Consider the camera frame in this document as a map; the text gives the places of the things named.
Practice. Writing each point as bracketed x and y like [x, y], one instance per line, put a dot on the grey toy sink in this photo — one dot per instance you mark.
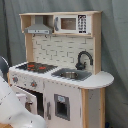
[72, 74]

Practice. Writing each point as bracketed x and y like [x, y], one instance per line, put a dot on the white cabinet door with dispenser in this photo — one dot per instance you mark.
[62, 106]

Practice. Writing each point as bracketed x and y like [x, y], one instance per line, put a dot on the toy microwave oven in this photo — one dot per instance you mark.
[73, 24]

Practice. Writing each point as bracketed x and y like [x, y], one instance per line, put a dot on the grey range hood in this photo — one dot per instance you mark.
[39, 27]

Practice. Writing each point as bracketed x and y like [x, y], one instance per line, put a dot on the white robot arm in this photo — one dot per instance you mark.
[12, 112]

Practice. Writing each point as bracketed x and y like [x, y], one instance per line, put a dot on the black toy faucet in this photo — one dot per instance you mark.
[81, 64]

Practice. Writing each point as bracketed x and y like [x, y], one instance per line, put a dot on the red left stove knob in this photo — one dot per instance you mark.
[15, 79]

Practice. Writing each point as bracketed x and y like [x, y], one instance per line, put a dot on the white oven door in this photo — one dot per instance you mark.
[28, 100]

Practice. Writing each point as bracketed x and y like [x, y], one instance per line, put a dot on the black toy stovetop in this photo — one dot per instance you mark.
[36, 67]

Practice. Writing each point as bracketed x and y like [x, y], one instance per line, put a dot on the red right stove knob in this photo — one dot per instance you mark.
[33, 84]

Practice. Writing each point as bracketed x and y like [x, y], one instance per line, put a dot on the wooden toy kitchen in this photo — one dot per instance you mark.
[61, 50]

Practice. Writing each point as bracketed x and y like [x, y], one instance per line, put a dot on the red stove knob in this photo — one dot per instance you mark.
[15, 79]
[33, 84]

